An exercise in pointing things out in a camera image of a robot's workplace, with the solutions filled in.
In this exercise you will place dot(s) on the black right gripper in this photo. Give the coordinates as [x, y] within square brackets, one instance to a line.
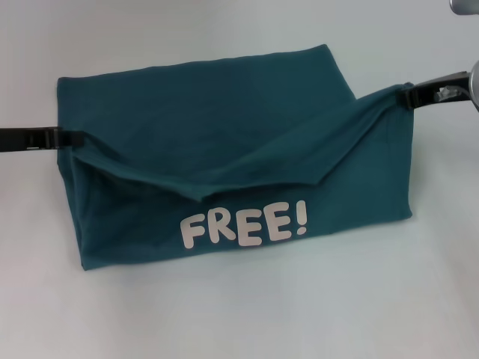
[426, 95]

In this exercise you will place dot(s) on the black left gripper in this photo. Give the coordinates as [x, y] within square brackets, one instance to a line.
[16, 139]

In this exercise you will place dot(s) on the blue shirt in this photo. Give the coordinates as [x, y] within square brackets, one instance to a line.
[224, 149]

